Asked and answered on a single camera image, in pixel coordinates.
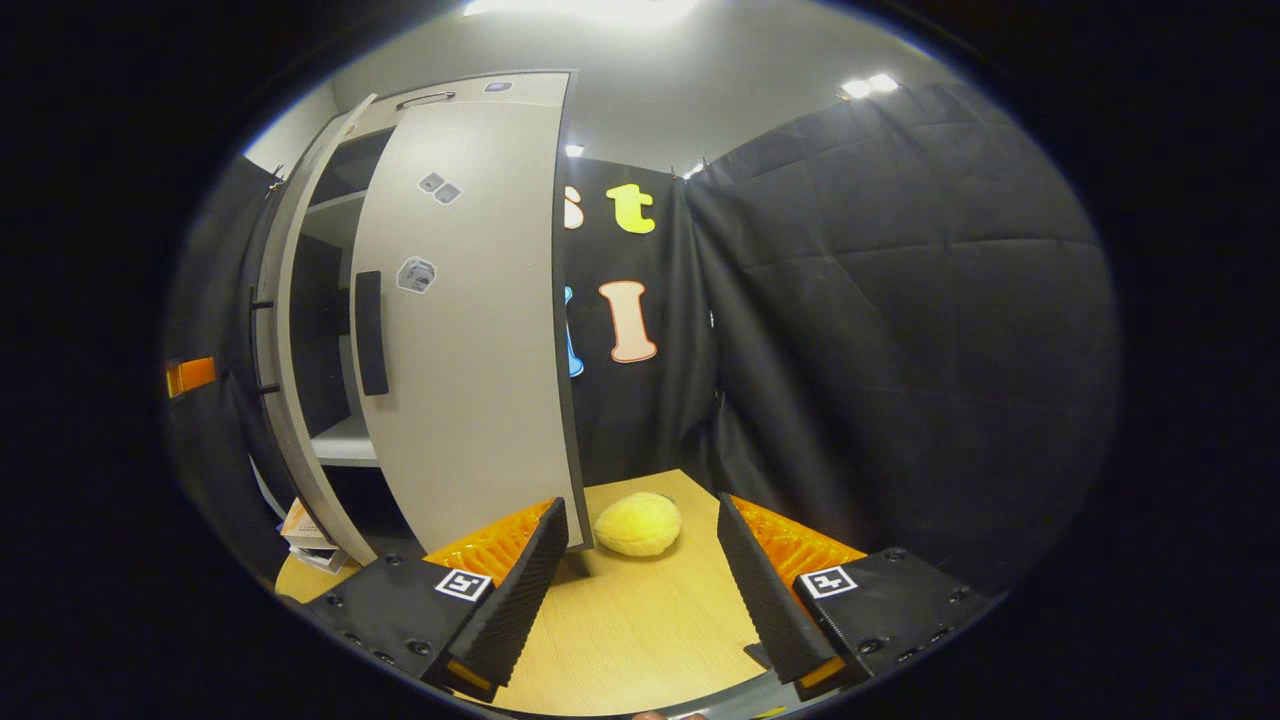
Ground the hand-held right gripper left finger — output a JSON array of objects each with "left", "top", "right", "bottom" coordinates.
[{"left": 300, "top": 497, "right": 571, "bottom": 704}]

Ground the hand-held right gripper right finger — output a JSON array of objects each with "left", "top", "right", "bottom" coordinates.
[{"left": 717, "top": 493, "right": 996, "bottom": 701}]

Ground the white cabinet door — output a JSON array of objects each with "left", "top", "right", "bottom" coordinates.
[
  {"left": 350, "top": 100, "right": 596, "bottom": 556},
  {"left": 250, "top": 95, "right": 379, "bottom": 566}
]

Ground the white and grey cabinet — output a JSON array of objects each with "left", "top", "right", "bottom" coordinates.
[{"left": 285, "top": 70, "right": 576, "bottom": 561}]

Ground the white cabinet drawer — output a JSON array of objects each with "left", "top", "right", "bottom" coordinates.
[{"left": 345, "top": 72, "right": 573, "bottom": 141}]

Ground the yellow plush toy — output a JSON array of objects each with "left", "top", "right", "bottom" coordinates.
[{"left": 593, "top": 491, "right": 684, "bottom": 558}]

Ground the stack of flat boxes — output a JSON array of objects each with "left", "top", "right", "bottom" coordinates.
[{"left": 278, "top": 498, "right": 351, "bottom": 576}]

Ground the black backdrop cloth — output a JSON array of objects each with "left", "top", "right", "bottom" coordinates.
[{"left": 160, "top": 80, "right": 1121, "bottom": 601}]

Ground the large ceiling light panel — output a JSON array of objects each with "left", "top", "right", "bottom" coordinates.
[{"left": 462, "top": 0, "right": 701, "bottom": 29}]

